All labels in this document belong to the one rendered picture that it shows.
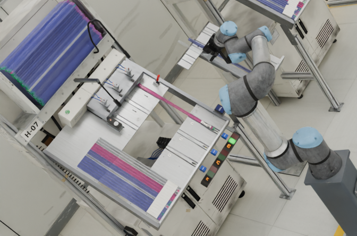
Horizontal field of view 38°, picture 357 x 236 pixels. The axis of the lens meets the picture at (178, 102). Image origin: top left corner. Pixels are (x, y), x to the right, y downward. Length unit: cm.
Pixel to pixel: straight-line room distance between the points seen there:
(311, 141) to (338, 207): 44
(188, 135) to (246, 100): 72
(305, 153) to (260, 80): 44
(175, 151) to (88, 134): 46
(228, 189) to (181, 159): 69
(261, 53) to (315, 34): 168
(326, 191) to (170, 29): 293
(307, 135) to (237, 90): 42
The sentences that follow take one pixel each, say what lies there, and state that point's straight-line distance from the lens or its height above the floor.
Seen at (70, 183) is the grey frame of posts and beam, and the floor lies 97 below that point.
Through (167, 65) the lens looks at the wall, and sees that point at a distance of 500.
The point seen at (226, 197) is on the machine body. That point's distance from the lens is 332.
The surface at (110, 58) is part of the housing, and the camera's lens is 289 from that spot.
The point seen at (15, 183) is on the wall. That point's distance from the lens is 433.
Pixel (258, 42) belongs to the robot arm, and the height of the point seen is 115.
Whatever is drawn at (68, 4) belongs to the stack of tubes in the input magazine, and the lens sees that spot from 277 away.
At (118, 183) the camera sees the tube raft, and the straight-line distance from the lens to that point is 265.
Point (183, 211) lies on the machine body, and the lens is 309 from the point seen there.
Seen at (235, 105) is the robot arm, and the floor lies 113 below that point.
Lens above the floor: 230
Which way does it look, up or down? 29 degrees down
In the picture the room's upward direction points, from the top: 40 degrees counter-clockwise
